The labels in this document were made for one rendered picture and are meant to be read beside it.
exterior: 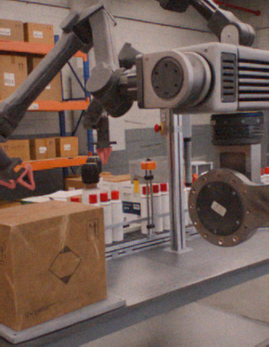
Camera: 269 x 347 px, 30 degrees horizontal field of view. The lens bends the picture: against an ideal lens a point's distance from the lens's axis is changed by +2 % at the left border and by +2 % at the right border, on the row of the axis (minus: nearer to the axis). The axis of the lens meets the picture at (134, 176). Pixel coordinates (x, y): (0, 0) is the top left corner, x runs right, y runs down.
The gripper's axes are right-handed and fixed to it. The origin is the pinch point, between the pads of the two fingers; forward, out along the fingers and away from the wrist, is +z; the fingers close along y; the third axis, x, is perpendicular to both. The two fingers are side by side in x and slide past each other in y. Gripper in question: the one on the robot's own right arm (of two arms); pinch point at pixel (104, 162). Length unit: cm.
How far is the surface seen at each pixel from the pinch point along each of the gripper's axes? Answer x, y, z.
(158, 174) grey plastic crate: -117, -143, 27
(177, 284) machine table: 62, 20, 35
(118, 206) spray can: 20.3, 9.8, 15.8
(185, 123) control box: 35.3, -14.5, -15.9
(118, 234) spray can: 20.1, 10.3, 27.1
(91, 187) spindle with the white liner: -7.3, 2.4, 11.1
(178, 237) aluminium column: 35.0, -8.6, 29.6
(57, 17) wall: -449, -275, -161
